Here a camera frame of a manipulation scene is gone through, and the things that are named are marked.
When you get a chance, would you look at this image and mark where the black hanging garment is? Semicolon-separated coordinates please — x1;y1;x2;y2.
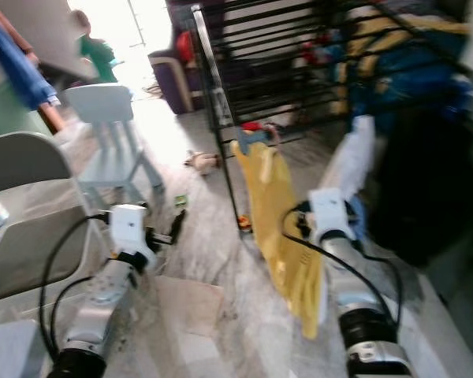
369;101;473;269

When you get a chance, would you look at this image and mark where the beige plush toy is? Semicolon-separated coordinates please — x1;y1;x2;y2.
185;151;223;175

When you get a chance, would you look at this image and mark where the purple armchair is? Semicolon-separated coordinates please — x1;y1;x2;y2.
148;0;222;117

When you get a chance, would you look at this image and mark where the brown wooden pole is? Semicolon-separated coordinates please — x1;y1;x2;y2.
0;0;69;135

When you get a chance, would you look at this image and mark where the red cushion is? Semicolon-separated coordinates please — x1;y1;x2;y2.
173;31;196;65

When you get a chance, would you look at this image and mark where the blue clothes hanger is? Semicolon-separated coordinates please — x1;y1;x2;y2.
238;122;283;154

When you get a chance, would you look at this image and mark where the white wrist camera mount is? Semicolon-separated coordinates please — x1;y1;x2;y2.
309;187;356;237
110;203;157;267

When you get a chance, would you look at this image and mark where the grey folding chair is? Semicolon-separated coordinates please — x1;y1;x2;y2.
0;132;93;305

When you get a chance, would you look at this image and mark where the yellow shirt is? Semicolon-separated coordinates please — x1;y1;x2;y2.
230;140;324;341

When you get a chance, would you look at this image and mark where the person in green shirt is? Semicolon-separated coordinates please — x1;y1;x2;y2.
69;9;121;84

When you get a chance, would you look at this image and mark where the blue hanging cloth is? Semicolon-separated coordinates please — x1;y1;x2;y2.
0;12;62;111

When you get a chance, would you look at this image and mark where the green cabinet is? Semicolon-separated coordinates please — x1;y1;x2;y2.
0;73;50;141

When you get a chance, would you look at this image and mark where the blue and yellow fabric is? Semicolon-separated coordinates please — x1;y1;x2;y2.
325;6;473;136

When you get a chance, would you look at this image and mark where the light blue child chair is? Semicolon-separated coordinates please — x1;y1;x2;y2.
65;82;165;209

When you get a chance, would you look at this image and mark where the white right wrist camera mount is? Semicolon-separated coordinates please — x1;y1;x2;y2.
309;187;356;237

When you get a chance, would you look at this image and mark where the black metal drying rack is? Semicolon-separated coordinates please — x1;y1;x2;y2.
188;2;473;231

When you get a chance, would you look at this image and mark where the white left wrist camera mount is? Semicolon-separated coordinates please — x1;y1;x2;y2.
110;203;157;267

